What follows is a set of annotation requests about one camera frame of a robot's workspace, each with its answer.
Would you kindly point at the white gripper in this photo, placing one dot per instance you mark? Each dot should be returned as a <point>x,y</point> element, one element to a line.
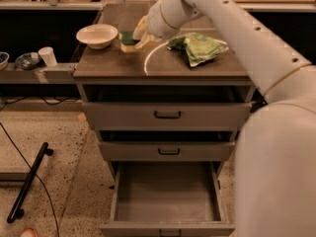
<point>157,23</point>

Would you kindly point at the green yellow sponge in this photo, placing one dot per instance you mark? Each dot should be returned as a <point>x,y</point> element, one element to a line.
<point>127,42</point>

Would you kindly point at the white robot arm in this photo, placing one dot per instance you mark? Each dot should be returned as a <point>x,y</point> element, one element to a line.
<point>275,166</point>

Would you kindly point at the grey drawer cabinet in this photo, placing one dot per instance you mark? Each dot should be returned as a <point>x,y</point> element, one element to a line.
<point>161,75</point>

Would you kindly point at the grey top drawer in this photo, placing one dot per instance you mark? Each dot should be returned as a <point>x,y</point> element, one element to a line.
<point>166,116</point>

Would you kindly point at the grey middle drawer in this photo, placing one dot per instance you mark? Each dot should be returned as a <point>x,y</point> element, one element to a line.
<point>166,151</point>

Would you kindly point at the grey open bottom drawer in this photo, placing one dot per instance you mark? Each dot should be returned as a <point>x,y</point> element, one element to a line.
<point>167,199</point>

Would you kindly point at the white bowl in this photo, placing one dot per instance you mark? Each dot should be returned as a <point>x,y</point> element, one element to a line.
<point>97,36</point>

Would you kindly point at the green chip bag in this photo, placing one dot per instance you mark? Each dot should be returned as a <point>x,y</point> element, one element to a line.
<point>198,47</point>

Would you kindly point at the grey side shelf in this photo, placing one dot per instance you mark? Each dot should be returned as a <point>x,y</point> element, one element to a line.
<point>62,73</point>

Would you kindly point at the white paper cup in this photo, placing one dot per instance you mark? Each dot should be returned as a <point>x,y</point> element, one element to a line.
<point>48,57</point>

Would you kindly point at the blue patterned small bowl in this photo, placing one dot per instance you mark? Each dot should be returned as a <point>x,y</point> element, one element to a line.
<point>28,61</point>

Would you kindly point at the blue bowl at edge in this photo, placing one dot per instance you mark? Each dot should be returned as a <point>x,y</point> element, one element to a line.
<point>4,58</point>

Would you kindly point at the black bar on floor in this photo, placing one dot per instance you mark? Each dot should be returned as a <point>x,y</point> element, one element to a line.
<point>16,211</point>

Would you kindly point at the red white object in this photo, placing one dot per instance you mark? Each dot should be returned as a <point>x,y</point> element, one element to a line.
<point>29,232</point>

